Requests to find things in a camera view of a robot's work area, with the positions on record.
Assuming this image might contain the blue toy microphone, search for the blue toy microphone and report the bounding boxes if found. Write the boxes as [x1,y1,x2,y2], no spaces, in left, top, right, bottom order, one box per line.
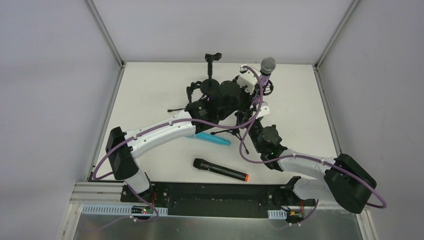
[186,132,232,146]

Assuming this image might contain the tripod shock mount stand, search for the tripod shock mount stand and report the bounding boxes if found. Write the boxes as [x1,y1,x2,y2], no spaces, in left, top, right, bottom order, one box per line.
[210,80,274,141]

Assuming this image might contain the black tripod clip stand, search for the black tripod clip stand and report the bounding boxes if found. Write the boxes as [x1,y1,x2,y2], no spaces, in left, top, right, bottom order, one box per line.
[167,81,206,113]

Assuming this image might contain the purple glitter microphone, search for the purple glitter microphone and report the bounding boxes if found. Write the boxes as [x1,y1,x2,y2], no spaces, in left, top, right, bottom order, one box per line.
[260,56,276,88]

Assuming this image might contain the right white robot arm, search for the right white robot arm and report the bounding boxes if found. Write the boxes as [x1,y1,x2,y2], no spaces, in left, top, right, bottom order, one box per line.
[248,120,377,214]

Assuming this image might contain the round base mic stand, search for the round base mic stand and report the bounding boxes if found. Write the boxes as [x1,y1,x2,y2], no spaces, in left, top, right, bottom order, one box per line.
[200,52,222,96]

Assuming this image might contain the black microphone orange end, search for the black microphone orange end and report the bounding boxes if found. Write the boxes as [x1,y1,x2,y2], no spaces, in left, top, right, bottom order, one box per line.
[193,158,249,182]

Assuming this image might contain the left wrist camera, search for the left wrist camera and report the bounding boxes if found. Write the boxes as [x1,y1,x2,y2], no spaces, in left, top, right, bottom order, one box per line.
[236,64,261,95]

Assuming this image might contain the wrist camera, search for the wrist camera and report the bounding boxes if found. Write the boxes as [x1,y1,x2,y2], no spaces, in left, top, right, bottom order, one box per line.
[256,105,270,119]
[236,64,261,95]

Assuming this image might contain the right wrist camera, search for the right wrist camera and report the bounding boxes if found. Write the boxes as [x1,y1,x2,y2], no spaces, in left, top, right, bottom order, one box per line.
[256,105,270,119]

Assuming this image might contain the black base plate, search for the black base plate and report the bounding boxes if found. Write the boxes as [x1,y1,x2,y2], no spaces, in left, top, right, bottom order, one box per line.
[119,180,301,220]

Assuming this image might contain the right white cable duct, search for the right white cable duct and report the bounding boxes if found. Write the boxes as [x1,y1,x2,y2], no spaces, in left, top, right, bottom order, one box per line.
[267,209,287,220]

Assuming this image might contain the white cable duct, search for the white cable duct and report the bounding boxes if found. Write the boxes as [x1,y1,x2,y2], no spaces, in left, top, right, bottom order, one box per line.
[267,209,287,220]
[81,203,168,217]

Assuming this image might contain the left white cable duct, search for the left white cable duct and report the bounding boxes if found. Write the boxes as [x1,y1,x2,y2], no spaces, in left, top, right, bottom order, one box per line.
[81,203,168,217]

